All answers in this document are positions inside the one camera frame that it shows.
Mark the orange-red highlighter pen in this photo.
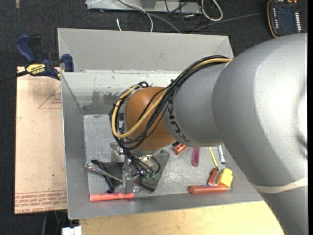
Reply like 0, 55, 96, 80
89, 192, 135, 202

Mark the dark grey sponge block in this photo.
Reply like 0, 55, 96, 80
135, 149, 171, 193

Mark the silver metal wrench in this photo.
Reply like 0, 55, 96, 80
84, 162, 123, 182

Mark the orange battery pack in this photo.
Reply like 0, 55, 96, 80
171, 142, 188, 156

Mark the pink plastic tube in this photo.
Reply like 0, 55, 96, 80
191, 147, 201, 167

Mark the red-orange marker pen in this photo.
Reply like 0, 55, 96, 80
207, 167, 219, 187

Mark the yellow pencil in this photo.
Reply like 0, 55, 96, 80
208, 146, 219, 171

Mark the yellow sponge block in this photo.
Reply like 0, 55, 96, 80
217, 168, 234, 188

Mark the white marker pen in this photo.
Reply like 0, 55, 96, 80
217, 145, 226, 165

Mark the brown cardboard board, red print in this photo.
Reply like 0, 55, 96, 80
14, 66, 68, 215

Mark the grey metal bin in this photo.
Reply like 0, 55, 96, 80
57, 27, 264, 220

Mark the red-orange handled tool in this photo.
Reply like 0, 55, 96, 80
187, 184, 231, 195

